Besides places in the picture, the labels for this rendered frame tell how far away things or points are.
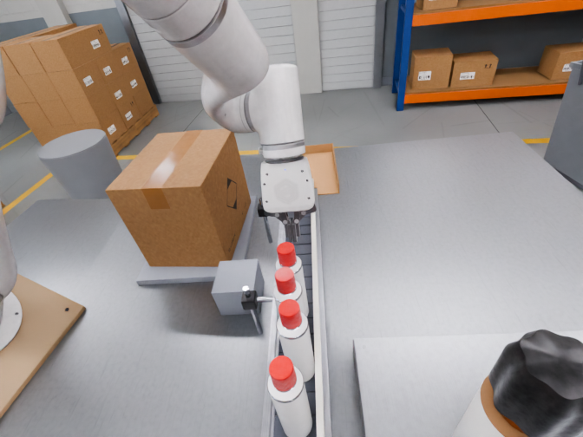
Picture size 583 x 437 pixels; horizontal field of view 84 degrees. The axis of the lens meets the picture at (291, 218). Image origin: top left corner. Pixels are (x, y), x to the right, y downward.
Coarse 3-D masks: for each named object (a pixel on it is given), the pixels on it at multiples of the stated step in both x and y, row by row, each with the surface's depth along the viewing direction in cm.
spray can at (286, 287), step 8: (280, 272) 55; (288, 272) 54; (280, 280) 53; (288, 280) 53; (280, 288) 55; (288, 288) 54; (296, 288) 56; (280, 296) 56; (288, 296) 55; (296, 296) 56; (304, 304) 59; (304, 312) 60
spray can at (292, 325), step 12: (288, 300) 50; (288, 312) 48; (300, 312) 50; (276, 324) 52; (288, 324) 49; (300, 324) 51; (288, 336) 50; (300, 336) 50; (288, 348) 52; (300, 348) 52; (300, 360) 55; (312, 360) 58; (312, 372) 60
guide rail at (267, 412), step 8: (280, 224) 83; (280, 232) 81; (280, 240) 79; (272, 304) 65; (272, 312) 63; (272, 320) 62; (272, 328) 61; (272, 336) 59; (272, 344) 58; (272, 352) 57; (264, 400) 51; (264, 408) 50; (264, 416) 49; (264, 424) 48; (264, 432) 48
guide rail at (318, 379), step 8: (312, 184) 104; (312, 216) 92; (312, 224) 89; (312, 232) 86; (312, 240) 84; (312, 248) 82; (312, 256) 80; (312, 264) 78; (312, 272) 76; (312, 280) 74; (320, 344) 62; (320, 352) 61; (320, 360) 60; (320, 368) 59; (320, 376) 57; (320, 384) 56; (320, 392) 55; (320, 400) 54; (320, 408) 53; (320, 416) 53; (320, 424) 52; (320, 432) 51
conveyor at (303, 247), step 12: (300, 228) 94; (288, 240) 90; (300, 240) 90; (300, 252) 86; (312, 288) 77; (312, 300) 74; (312, 312) 72; (312, 324) 69; (312, 336) 67; (312, 348) 65; (312, 384) 60; (312, 396) 58; (312, 408) 57; (276, 420) 56; (312, 420) 55; (276, 432) 55; (312, 432) 54
